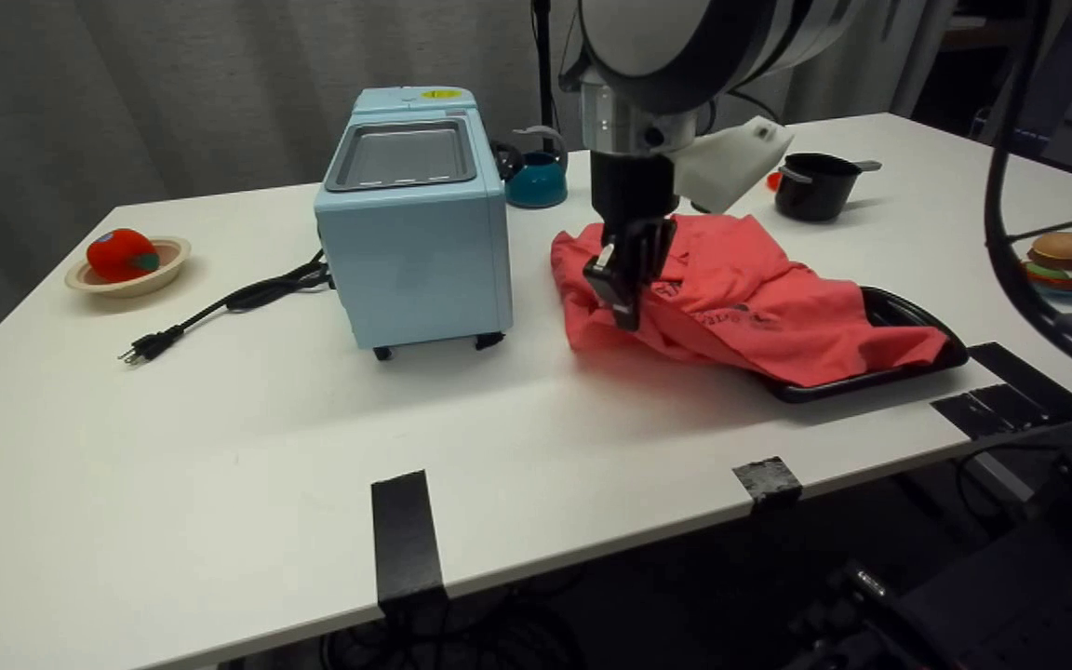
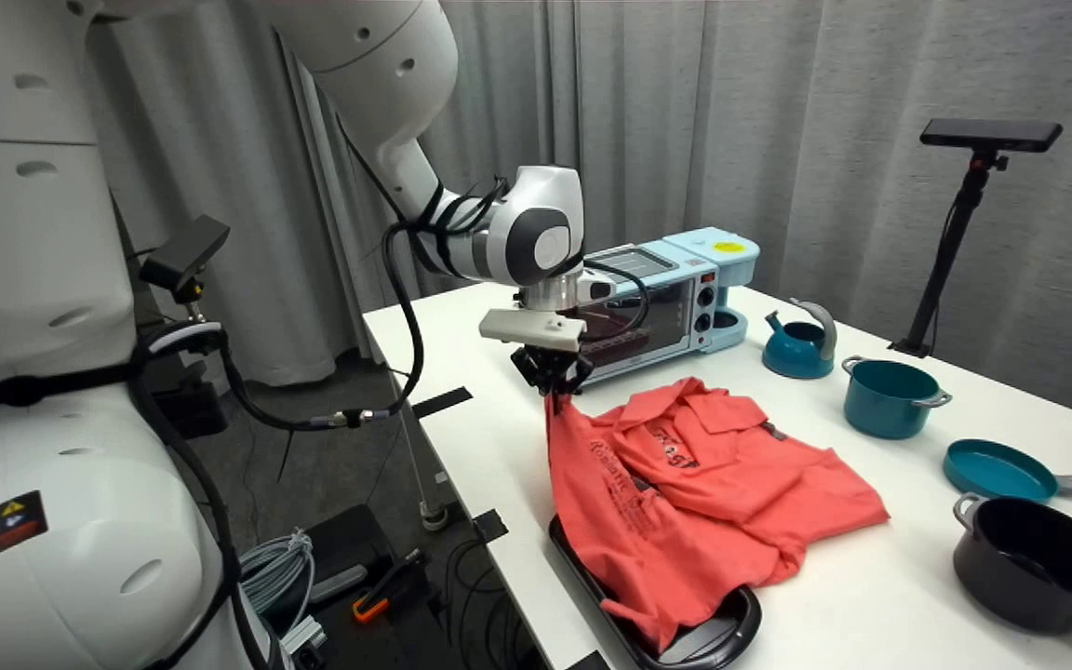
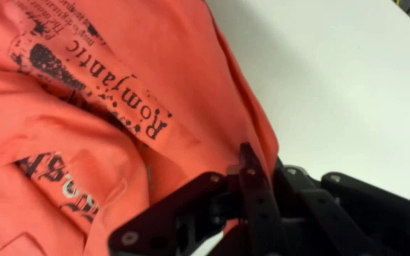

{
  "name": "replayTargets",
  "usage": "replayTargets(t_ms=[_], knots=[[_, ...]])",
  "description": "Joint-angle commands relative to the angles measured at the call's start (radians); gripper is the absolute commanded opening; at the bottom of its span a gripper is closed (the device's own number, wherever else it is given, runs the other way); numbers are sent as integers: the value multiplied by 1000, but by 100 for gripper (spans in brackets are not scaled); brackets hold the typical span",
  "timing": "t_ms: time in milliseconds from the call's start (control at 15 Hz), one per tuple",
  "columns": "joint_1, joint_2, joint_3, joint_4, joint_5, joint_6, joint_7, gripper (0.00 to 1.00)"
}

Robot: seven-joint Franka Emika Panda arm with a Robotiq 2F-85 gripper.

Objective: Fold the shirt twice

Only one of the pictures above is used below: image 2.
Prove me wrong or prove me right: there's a teal toy pot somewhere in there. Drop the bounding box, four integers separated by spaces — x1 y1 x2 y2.
836 354 951 443

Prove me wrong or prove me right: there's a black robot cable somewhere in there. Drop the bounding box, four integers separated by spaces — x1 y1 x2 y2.
138 115 528 432

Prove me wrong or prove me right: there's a long black tape strip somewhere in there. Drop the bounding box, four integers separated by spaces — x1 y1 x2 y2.
409 382 476 421

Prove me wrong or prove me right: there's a coral red shirt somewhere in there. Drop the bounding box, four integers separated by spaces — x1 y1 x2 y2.
543 375 892 654

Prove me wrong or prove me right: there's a grey curtain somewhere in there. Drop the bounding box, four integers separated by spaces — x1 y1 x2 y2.
99 0 1072 424

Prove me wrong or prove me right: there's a small black tape piece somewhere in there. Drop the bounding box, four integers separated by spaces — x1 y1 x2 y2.
467 505 513 547

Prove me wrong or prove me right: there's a teal toy frying pan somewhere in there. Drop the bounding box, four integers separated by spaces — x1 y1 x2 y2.
942 437 1072 505

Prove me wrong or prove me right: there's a black clamp mounted camera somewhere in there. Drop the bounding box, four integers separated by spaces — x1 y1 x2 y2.
138 217 235 304

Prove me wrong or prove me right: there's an orange handled tool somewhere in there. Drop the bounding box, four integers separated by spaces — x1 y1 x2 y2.
349 542 433 624

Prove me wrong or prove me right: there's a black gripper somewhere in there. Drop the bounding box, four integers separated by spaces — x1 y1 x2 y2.
511 344 600 402

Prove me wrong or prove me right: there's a black camera stand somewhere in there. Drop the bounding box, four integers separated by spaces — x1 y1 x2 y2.
889 115 1065 361

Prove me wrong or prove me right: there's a light blue toaster oven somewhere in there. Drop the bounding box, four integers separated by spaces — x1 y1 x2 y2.
567 223 763 390

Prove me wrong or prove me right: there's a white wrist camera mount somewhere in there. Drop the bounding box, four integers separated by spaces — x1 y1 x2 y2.
476 304 588 350

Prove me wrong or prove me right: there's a light blue cable bundle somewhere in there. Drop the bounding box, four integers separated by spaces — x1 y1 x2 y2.
235 529 323 650

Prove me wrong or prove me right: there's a black toy pot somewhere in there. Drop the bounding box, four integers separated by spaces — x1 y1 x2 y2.
947 490 1072 635

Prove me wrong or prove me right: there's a black ridged tray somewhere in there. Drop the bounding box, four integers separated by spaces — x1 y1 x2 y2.
548 515 766 670

